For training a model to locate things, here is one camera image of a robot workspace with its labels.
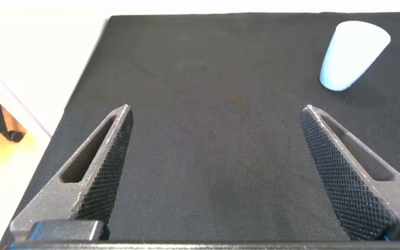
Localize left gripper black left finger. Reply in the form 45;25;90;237
9;103;134;242

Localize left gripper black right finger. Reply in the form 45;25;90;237
299;104;400;242

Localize black wheeled stand leg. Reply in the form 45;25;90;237
0;83;27;144

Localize light blue plastic cup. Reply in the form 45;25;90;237
319;20;392;92

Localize black table cloth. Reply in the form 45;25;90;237
0;11;400;246

